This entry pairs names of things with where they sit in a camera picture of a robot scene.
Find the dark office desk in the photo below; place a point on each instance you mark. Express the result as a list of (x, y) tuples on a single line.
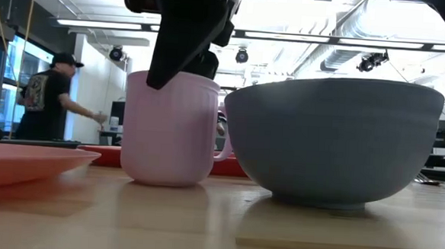
[(109, 135)]

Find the black ceiling spotlight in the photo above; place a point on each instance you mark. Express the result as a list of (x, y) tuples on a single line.
[(116, 53), (242, 55), (370, 61)]

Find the white cup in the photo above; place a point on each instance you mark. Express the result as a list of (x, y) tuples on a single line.
[(114, 124)]

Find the black computer monitor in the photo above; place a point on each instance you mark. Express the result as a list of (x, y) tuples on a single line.
[(118, 111)]

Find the blue bowl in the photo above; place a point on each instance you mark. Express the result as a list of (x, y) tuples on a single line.
[(332, 145)]

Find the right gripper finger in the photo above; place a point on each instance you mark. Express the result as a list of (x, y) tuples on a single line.
[(204, 66), (177, 46)]

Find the ceiling light strip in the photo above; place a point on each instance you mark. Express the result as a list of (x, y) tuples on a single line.
[(98, 24)]

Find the person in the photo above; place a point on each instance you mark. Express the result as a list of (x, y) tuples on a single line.
[(44, 103)]

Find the pink plate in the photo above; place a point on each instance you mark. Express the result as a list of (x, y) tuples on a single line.
[(22, 163)]

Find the glass window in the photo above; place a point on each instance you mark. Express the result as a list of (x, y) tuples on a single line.
[(6, 98)]

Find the silver ventilation duct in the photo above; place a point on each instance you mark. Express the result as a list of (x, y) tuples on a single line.
[(336, 58)]

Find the red plastic tray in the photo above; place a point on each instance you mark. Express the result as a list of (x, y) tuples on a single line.
[(102, 156)]

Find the pink mug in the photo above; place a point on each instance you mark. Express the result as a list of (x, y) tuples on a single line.
[(168, 137)]

